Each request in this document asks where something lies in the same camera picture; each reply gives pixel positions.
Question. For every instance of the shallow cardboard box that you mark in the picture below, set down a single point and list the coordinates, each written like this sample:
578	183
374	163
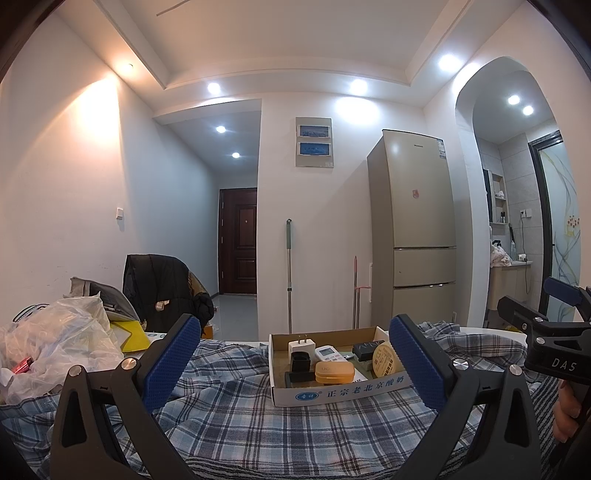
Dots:
341	394

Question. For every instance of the orange soap box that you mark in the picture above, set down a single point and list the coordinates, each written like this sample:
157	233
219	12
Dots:
334	371

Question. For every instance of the small red object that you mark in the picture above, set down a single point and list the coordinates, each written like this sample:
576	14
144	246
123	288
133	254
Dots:
22	365

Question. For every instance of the dark brown door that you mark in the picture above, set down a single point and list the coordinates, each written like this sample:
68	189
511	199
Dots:
238	240

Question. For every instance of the grey electrical panel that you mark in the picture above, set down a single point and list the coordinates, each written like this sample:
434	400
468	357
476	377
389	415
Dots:
314	143

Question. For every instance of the flat white box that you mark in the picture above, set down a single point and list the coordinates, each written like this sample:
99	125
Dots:
157	336

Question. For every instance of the wall niche shelf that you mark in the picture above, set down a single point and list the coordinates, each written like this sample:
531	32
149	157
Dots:
498	198

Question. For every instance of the small orange floor box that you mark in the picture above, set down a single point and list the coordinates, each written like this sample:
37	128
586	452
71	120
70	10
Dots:
208	332

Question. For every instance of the black printed box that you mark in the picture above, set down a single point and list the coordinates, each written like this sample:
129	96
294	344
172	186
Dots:
367	350

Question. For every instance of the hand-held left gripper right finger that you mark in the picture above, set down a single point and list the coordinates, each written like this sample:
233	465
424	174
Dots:
415	360

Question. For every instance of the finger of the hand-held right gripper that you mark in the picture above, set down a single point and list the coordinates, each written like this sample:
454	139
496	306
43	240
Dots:
545	323
561	288

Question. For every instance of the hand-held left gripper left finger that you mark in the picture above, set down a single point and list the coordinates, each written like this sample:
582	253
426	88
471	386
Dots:
173	360

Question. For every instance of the grey bag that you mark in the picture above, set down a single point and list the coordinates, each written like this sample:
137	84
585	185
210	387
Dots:
111	300

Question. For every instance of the pink bag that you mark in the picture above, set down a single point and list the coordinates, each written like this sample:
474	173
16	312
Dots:
499	254

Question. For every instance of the beige refrigerator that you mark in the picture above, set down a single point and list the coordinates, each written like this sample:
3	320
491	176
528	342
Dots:
411	221

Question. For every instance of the white plastic bag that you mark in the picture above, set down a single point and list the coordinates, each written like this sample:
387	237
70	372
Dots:
60	341

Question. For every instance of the small black box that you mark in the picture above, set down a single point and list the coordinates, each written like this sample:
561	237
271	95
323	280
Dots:
300	362

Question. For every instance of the person's right hand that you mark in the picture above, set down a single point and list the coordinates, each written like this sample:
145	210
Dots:
568	410

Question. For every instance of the round yellow tin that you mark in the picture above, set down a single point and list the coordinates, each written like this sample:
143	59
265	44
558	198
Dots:
385	360

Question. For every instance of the white charger plug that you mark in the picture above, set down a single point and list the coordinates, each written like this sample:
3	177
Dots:
301	346

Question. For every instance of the yellow folder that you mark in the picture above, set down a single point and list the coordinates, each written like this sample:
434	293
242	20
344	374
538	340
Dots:
134	339

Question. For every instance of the flower print glass door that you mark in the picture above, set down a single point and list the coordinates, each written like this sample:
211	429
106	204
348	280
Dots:
561	207

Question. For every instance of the black jacket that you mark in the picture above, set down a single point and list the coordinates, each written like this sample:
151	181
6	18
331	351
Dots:
157	286

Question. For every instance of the black tray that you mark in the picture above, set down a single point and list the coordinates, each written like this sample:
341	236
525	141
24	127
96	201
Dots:
298	377

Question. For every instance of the white remote control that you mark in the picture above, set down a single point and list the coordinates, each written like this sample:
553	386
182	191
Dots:
328	353

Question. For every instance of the blue plaid blanket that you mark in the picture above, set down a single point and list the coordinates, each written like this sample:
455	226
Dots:
231	415

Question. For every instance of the beige counter cabinet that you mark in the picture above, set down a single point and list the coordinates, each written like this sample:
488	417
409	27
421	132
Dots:
510	290

